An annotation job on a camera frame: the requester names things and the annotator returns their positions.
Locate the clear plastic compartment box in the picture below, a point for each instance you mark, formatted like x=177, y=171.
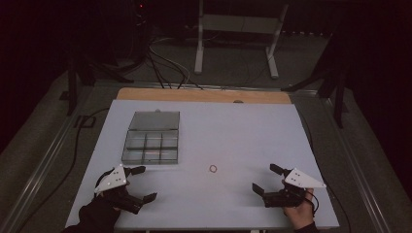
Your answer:
x=152, y=142

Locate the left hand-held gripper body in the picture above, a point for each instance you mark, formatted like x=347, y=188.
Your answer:
x=111, y=182

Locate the white table board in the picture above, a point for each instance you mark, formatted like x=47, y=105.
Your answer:
x=226, y=136

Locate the person's left hand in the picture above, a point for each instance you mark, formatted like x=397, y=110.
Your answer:
x=103, y=207

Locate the black tripod stand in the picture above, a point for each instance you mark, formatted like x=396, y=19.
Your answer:
x=73, y=84
x=336, y=81

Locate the metal floor rail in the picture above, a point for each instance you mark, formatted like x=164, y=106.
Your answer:
x=39, y=168
x=353, y=161

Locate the person's right hand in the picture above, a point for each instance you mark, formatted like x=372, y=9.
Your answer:
x=302, y=214

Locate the red rubber band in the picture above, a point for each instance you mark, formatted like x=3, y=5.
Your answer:
x=210, y=168

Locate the white metal stand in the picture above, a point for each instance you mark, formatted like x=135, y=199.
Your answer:
x=239, y=23

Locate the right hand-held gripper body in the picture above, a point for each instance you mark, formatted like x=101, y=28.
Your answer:
x=285, y=198

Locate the wooden table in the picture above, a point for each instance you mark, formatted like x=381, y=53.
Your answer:
x=200, y=95

